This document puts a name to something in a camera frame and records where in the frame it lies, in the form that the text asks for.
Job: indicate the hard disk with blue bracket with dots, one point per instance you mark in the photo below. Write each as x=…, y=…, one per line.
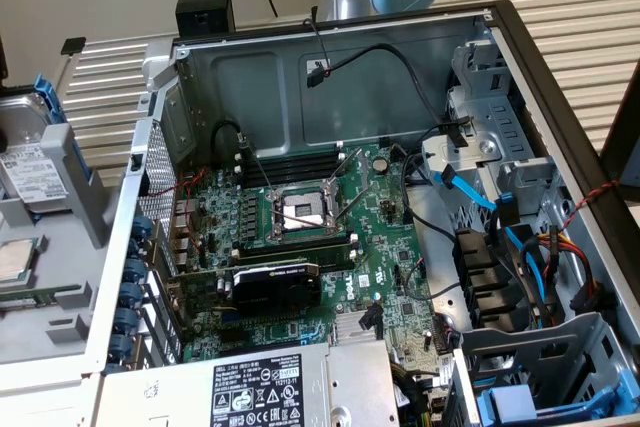
x=25, y=122

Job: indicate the black RAM slot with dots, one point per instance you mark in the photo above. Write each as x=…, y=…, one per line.
x=300, y=243
x=300, y=178
x=300, y=172
x=300, y=248
x=300, y=159
x=300, y=165
x=300, y=238

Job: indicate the CPU socket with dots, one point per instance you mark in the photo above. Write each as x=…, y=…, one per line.
x=300, y=207

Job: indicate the thin silver locking lever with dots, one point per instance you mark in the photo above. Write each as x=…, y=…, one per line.
x=352, y=203
x=302, y=221

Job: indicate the silver socket cover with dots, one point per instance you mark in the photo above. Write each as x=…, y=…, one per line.
x=361, y=167

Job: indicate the thin silver rod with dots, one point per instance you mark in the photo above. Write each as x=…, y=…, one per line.
x=260, y=172

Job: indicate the silver coin cell battery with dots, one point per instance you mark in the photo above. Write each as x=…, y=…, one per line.
x=381, y=163

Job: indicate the green RAM stick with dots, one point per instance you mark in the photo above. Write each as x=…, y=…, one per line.
x=300, y=258
x=30, y=295

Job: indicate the open grey PC case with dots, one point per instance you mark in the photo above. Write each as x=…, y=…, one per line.
x=350, y=112

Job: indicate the green Dell motherboard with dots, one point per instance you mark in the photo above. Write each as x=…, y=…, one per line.
x=380, y=257

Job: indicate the black graphics card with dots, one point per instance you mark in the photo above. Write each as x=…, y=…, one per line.
x=275, y=292

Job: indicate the silver chipset heatsink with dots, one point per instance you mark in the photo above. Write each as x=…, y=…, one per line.
x=347, y=327

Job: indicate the black plastic shroud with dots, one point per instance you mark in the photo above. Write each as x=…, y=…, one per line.
x=480, y=267

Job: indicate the dark blue card latch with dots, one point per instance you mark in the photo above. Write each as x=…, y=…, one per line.
x=136, y=247
x=134, y=271
x=121, y=348
x=142, y=226
x=127, y=322
x=131, y=295

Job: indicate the grey metal drive cage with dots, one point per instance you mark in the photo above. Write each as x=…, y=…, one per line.
x=500, y=119

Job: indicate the black box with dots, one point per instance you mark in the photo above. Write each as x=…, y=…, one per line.
x=205, y=12

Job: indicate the grey power supply unit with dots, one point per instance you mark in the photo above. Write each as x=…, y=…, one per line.
x=250, y=387

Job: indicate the grey parts rack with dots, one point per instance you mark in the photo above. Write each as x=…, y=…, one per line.
x=60, y=257

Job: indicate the silver CPU chip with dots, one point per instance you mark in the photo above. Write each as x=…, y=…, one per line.
x=15, y=259

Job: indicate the blue disk bracket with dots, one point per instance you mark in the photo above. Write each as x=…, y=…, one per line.
x=507, y=402

